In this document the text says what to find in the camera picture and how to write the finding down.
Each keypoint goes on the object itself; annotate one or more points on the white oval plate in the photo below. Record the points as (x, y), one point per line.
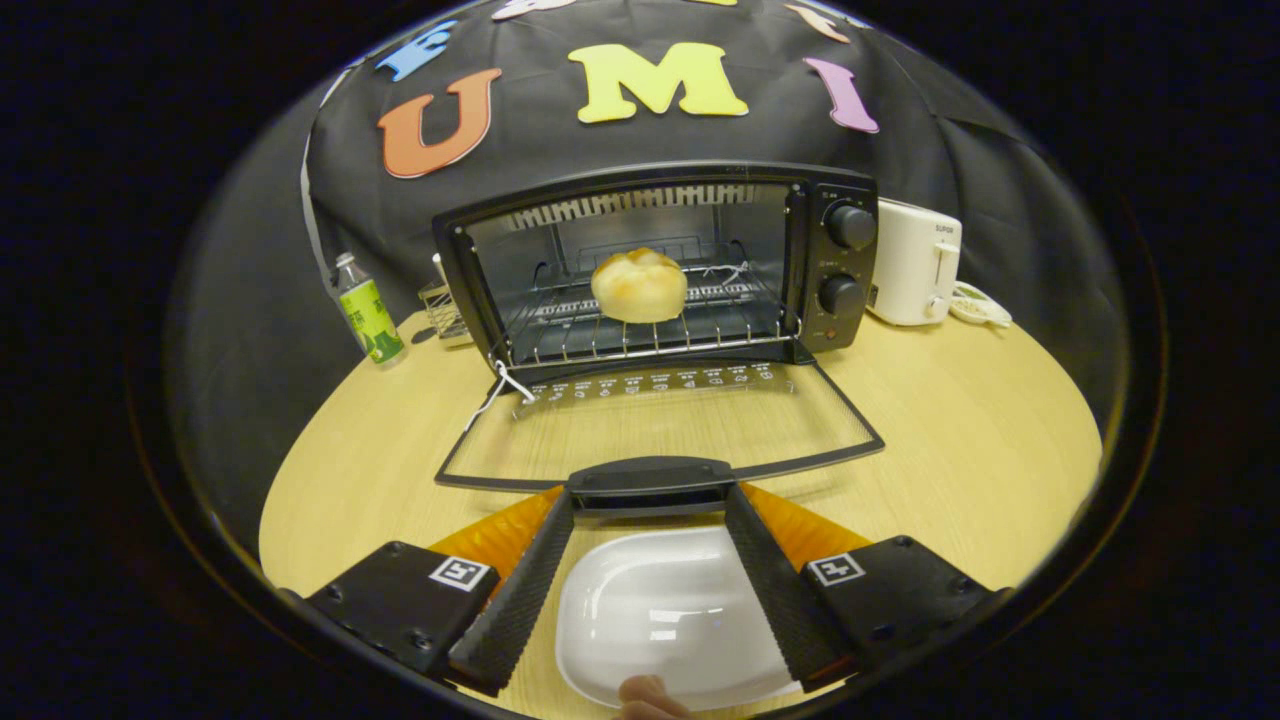
(660, 610)

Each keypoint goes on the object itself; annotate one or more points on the white divided condiment dish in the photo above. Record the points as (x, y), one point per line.
(985, 310)

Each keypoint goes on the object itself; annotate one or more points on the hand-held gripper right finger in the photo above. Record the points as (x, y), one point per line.
(775, 600)

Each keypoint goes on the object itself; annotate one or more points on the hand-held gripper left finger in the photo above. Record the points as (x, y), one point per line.
(520, 600)

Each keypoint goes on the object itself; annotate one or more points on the golden bread roll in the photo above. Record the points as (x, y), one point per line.
(640, 290)

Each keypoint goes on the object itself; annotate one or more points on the white pop-up toaster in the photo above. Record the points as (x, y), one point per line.
(910, 270)

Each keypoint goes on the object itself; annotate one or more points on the green label water bottle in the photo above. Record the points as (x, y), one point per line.
(372, 320)

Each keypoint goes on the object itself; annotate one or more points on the black toaster oven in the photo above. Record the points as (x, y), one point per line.
(845, 262)

